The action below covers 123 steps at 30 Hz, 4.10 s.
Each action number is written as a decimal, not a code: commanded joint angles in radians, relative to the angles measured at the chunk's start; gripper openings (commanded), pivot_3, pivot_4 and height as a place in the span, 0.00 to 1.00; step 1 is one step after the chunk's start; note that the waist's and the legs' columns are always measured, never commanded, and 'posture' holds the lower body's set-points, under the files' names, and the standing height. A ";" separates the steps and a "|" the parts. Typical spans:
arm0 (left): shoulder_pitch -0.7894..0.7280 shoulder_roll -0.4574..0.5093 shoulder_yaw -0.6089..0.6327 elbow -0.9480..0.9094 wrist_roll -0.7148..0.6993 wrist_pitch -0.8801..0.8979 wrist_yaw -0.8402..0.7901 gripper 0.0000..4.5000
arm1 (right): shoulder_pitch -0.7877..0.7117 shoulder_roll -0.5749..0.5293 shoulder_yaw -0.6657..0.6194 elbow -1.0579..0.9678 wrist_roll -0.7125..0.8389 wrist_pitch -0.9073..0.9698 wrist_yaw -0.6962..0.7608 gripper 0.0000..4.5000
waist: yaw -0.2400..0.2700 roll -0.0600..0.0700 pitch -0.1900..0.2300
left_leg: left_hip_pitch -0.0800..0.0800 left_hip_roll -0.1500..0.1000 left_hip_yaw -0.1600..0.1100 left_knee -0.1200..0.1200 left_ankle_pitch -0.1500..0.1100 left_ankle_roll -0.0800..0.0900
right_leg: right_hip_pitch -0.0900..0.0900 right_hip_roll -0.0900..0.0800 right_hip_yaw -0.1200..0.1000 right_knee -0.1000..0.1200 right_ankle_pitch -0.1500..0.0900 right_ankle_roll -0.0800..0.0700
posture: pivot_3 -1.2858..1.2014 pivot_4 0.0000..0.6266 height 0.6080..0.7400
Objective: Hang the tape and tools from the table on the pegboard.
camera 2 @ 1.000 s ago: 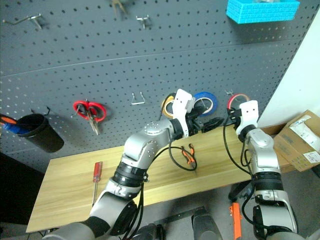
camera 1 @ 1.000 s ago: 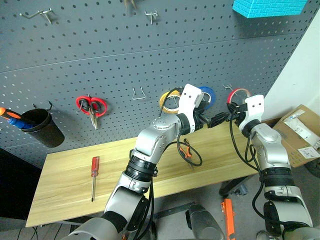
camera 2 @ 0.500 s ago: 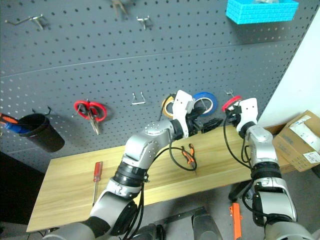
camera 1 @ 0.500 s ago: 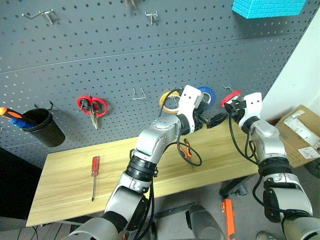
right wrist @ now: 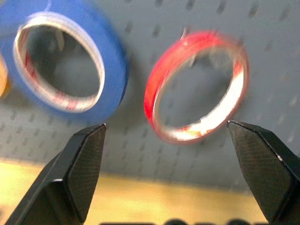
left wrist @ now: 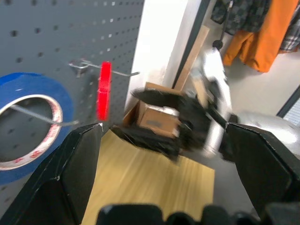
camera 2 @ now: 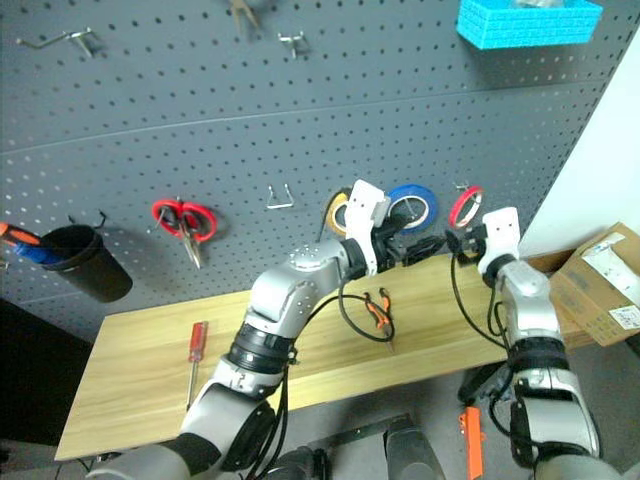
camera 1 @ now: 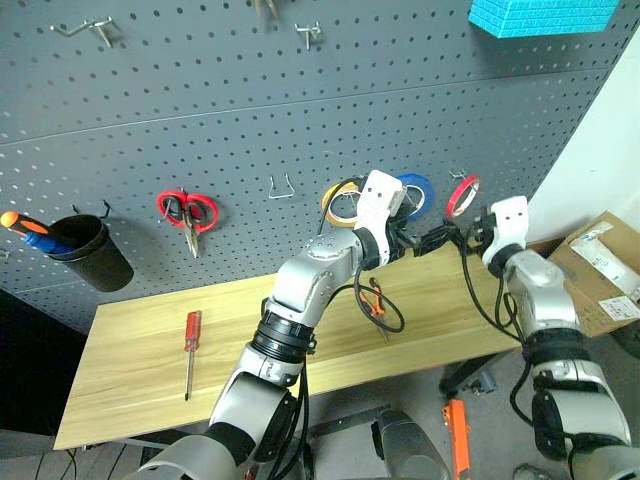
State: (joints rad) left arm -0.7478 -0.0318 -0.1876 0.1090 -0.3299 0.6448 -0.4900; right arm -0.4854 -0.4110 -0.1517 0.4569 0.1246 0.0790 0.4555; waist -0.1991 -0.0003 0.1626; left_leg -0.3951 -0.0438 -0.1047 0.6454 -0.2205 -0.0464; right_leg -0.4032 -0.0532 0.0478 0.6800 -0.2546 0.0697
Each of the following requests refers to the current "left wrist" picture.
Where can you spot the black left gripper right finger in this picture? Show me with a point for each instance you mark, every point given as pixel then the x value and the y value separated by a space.
pixel 264 168

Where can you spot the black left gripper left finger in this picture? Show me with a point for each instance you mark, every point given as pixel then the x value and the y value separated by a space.
pixel 58 168

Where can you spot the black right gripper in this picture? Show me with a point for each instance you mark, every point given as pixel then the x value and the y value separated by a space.
pixel 193 124

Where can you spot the red tape roll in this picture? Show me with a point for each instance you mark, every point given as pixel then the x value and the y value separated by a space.
pixel 104 93

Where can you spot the blue tape roll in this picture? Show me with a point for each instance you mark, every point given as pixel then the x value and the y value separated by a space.
pixel 47 84

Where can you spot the grey metal pegboard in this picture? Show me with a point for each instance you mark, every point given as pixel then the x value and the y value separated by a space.
pixel 58 23

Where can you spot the brown cardboard box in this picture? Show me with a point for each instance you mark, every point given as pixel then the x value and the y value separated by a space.
pixel 154 119

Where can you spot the metal peg hook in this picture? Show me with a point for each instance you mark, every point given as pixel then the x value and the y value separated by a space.
pixel 35 114
pixel 122 73

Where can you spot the wooden plank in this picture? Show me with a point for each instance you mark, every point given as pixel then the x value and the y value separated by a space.
pixel 194 54

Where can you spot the orange jacket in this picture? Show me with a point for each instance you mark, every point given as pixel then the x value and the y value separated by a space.
pixel 269 35

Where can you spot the plaid shirt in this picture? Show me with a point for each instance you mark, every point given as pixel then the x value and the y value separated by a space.
pixel 293 37

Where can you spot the dark patterned garment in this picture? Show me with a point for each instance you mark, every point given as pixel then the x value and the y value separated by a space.
pixel 246 14

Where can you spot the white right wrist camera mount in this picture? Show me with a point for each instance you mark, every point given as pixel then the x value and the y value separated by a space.
pixel 215 63

